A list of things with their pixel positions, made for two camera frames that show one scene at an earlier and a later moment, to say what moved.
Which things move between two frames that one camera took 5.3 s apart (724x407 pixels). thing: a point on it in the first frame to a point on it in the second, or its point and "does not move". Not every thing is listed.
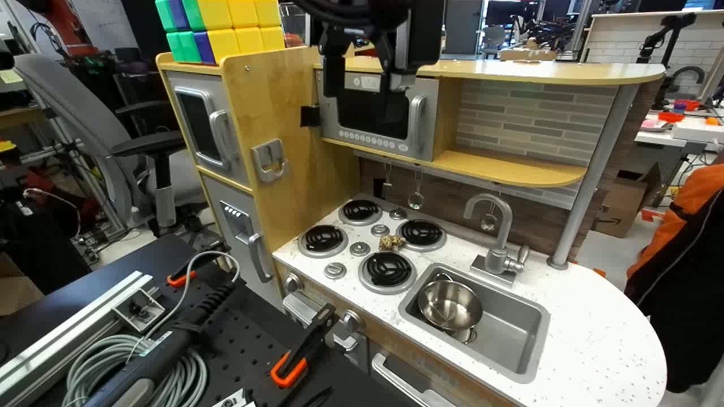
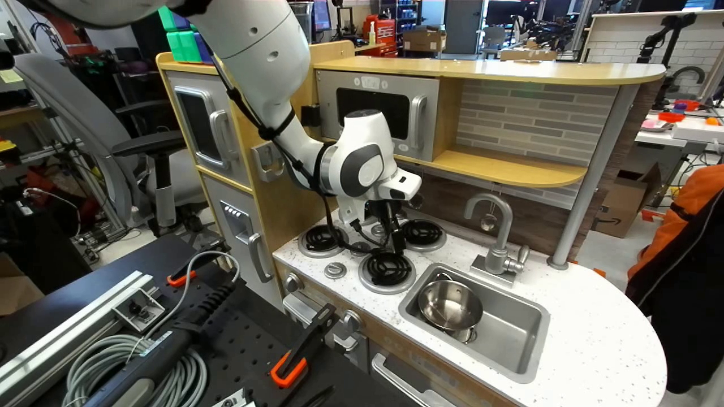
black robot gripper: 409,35 to 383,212
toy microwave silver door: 400,121 does not move
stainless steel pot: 452,307 does not move
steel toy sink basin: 514,334 does not move
